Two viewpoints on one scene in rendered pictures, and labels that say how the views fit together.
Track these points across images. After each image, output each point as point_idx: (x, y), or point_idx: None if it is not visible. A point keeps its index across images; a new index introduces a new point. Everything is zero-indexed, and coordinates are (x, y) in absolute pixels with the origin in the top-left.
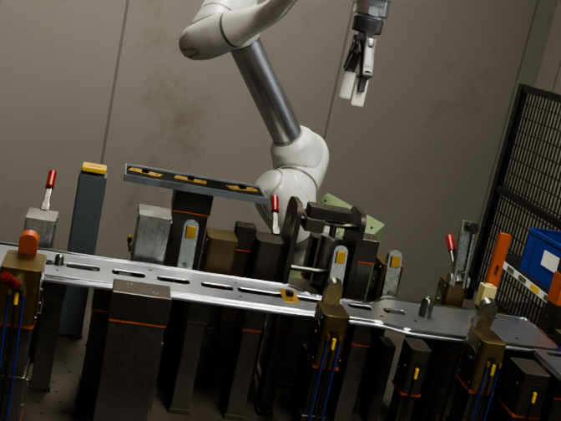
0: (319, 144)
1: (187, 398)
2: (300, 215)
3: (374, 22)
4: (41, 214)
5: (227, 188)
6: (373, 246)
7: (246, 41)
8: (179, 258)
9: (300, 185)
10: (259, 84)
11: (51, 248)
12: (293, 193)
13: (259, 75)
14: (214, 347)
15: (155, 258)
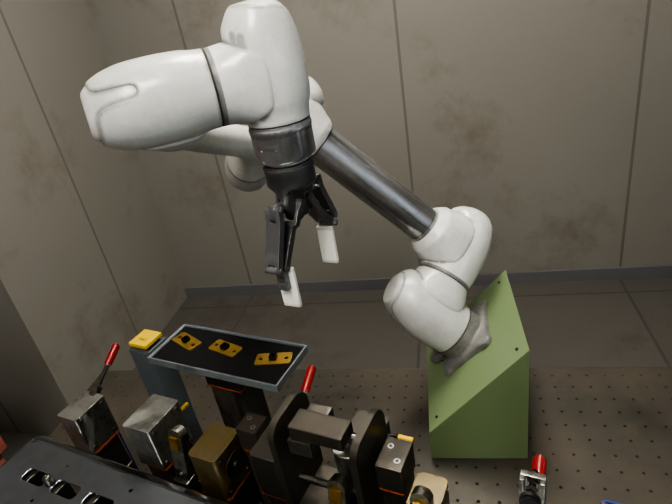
0: (464, 230)
1: None
2: (271, 440)
3: (279, 175)
4: (79, 405)
5: (254, 361)
6: (393, 475)
7: (261, 174)
8: (175, 467)
9: (428, 292)
10: (351, 188)
11: (74, 448)
12: (416, 305)
13: (345, 180)
14: None
15: (155, 464)
